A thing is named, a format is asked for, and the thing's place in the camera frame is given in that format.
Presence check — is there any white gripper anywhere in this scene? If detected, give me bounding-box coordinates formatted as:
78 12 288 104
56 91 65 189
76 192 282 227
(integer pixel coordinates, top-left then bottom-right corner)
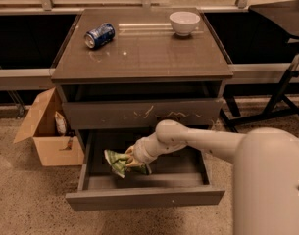
125 133 170 167

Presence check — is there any green jalapeno chip bag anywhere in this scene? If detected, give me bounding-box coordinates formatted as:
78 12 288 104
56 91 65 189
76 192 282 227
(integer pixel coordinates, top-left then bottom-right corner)
104 150 151 178

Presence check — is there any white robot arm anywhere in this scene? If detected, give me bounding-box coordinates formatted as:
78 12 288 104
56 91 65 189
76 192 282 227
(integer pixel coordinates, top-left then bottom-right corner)
127 120 299 235

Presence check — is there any open grey middle drawer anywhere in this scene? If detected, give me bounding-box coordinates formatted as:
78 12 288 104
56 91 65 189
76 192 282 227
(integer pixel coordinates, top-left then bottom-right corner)
66 128 224 212

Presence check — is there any closed grey top drawer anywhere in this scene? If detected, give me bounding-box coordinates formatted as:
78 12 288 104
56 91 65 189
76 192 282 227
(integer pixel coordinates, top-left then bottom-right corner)
63 98 223 129

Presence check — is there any snack bag in box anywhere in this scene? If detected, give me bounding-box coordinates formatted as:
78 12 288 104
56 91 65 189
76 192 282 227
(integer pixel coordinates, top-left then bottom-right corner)
55 112 67 136

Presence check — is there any grey drawer cabinet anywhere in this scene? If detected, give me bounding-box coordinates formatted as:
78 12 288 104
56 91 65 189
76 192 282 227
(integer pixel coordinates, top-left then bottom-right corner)
50 7 234 149

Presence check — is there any open cardboard box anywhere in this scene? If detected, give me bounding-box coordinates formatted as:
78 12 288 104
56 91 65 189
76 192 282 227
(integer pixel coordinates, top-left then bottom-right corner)
14 88 84 166

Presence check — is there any blue soda can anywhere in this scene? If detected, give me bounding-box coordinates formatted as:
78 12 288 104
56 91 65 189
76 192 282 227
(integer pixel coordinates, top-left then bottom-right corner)
84 23 116 49

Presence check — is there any white ceramic bowl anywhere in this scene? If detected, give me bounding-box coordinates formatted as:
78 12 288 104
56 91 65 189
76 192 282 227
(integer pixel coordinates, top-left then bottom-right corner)
170 11 201 36

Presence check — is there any black rolling stand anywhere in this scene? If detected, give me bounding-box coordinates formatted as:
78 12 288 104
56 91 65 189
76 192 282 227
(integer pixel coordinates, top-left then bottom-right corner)
220 0 299 132

